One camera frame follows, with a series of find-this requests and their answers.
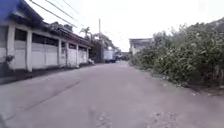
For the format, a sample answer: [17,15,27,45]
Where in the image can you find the white truck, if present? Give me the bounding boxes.
[102,48,118,64]

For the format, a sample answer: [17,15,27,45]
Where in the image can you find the dark trees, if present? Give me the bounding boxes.
[89,32,118,64]

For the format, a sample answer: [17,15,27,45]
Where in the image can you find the grey concrete road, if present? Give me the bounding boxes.
[0,60,224,128]

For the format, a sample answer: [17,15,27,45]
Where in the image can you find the grey roofed building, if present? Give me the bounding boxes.
[128,37,155,56]

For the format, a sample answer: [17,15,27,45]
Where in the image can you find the thin utility pole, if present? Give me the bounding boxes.
[97,18,102,41]

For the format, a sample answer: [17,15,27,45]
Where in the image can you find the small palm tree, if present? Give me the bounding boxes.
[79,26,94,43]

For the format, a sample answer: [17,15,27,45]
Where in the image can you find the long low white building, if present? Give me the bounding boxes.
[0,0,94,76]

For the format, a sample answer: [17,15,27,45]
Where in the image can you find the large green bushes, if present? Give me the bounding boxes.
[128,18,224,89]

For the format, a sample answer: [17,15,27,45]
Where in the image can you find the overhead wires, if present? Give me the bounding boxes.
[28,0,88,29]

